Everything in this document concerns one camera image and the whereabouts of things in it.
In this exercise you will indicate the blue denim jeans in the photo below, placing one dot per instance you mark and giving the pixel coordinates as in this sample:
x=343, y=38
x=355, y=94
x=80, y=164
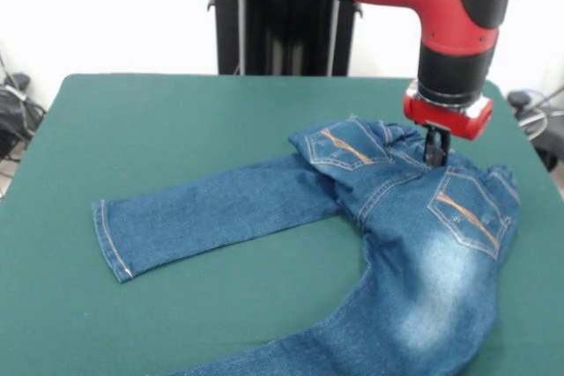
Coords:
x=198, y=217

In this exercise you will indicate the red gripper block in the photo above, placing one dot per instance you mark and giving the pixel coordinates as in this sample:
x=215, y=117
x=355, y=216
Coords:
x=449, y=118

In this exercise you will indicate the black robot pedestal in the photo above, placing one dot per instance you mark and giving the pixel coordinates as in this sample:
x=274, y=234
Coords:
x=273, y=32

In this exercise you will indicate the dark green table cloth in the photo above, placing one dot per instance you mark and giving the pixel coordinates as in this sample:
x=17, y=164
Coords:
x=110, y=129

